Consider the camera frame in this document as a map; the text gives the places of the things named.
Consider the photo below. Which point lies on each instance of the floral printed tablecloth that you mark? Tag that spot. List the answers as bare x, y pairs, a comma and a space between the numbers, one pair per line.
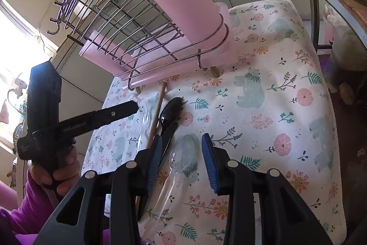
272, 118

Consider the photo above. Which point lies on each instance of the person's left hand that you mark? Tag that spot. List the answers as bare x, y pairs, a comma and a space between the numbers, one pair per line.
67, 167

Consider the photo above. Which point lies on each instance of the white plastic bag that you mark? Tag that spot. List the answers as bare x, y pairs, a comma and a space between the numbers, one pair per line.
349, 44

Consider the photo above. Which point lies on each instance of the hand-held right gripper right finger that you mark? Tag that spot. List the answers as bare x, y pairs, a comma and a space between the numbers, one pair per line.
210, 161

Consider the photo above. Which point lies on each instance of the window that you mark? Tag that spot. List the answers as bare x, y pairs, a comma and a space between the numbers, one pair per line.
11, 41

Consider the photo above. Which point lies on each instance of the pink plastic drip tray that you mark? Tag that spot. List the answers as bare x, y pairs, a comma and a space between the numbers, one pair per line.
172, 70

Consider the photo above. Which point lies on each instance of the metal shelf rack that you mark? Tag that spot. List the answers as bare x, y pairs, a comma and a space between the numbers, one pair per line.
315, 18

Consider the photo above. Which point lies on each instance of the light wooden chopstick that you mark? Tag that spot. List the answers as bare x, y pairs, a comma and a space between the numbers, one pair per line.
156, 118

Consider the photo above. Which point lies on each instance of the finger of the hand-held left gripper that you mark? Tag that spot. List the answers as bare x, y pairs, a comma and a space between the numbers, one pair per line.
100, 117

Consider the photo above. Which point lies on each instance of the person's left forearm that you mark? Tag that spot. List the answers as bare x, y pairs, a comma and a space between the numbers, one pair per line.
25, 204

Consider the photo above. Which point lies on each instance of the sink faucet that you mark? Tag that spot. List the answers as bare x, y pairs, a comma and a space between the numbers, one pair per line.
17, 87

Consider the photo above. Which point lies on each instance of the black plastic spoon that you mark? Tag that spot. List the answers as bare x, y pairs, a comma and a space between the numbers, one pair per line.
169, 130
175, 105

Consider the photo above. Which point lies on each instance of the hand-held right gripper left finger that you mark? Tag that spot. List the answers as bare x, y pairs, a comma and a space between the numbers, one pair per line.
154, 164

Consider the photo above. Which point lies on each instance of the clear plastic spoon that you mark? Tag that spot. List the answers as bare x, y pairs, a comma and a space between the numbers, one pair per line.
183, 153

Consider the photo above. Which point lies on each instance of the cardboard shelf liner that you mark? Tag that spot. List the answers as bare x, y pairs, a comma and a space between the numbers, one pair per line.
344, 8

